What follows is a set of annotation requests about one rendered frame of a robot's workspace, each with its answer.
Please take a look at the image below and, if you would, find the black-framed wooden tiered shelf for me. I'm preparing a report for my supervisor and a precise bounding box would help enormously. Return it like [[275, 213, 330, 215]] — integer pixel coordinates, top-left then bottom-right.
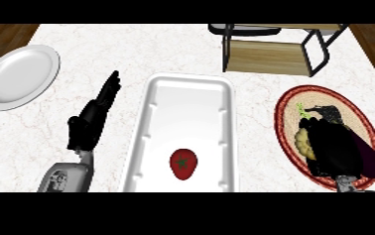
[[207, 23, 352, 78]]

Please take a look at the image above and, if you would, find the white rectangular tray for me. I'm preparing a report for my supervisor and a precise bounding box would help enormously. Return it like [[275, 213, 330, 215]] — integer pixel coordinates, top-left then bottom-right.
[[118, 72, 241, 193]]

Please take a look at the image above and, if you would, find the round woven red-rimmed placemat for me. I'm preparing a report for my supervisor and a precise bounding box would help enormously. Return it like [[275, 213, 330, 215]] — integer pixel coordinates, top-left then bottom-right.
[[273, 84, 375, 192]]

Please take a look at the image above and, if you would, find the yellow squash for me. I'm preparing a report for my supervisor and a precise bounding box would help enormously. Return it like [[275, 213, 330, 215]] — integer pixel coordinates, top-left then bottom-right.
[[294, 102, 316, 162]]

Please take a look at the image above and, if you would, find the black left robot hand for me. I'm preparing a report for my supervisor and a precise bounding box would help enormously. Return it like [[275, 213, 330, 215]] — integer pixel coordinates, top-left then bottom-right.
[[67, 69, 123, 153]]

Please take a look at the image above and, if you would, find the red tomato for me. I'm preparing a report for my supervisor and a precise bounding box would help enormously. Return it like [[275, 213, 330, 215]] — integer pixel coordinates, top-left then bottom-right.
[[169, 148, 200, 181]]

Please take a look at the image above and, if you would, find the white round plate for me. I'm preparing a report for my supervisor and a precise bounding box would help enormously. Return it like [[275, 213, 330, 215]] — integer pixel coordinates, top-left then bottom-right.
[[0, 44, 62, 112]]

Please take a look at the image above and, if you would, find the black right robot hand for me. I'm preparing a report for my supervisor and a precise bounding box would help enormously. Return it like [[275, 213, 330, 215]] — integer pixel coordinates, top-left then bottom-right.
[[297, 105, 366, 179]]

